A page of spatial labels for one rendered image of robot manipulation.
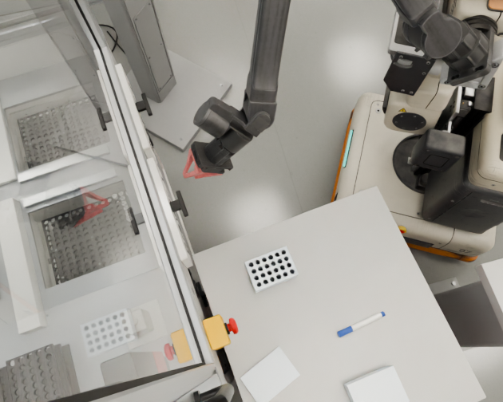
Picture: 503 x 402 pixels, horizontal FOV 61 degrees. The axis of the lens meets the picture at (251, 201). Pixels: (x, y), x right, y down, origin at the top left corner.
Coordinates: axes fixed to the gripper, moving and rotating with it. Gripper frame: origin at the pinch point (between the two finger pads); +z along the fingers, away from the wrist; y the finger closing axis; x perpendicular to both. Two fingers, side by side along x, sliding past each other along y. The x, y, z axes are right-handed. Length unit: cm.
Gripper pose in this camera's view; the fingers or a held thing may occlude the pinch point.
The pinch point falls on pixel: (191, 174)
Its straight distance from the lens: 106.2
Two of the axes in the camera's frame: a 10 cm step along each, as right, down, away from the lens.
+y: -6.6, -0.1, -7.5
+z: -6.7, 4.6, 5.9
